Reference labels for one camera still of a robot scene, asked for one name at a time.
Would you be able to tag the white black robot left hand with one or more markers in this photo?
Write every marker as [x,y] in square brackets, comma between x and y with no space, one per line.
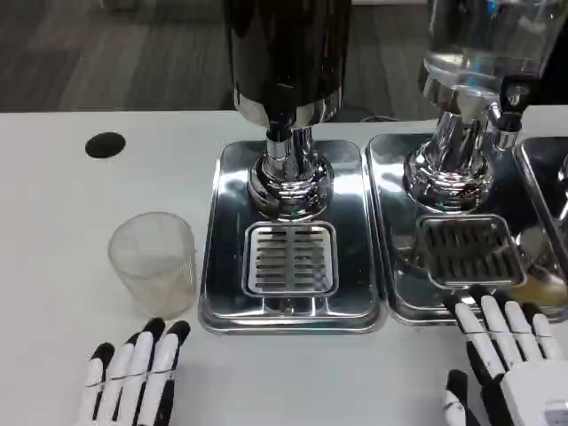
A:
[142,355]

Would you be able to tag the black chrome dispenser tap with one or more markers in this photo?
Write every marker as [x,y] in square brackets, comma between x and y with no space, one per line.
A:
[278,139]

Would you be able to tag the dark drink dispenser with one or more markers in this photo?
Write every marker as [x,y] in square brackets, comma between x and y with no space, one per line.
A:
[288,53]

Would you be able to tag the steel drip tray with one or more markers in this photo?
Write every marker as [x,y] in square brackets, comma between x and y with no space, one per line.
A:
[222,266]
[399,222]
[543,177]

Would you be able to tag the steel slotted drip grid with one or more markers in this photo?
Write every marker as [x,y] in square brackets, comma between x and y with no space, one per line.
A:
[470,253]
[290,259]

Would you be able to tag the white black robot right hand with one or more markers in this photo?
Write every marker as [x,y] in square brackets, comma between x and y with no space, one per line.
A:
[523,381]

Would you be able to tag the clear drink dispenser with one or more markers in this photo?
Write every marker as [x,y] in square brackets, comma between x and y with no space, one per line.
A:
[457,146]

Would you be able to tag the black round counter grommet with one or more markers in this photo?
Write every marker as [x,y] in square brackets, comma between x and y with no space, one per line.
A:
[105,145]

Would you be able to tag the clear ribbed glass cup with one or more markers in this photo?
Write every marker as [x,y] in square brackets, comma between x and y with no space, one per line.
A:
[153,275]

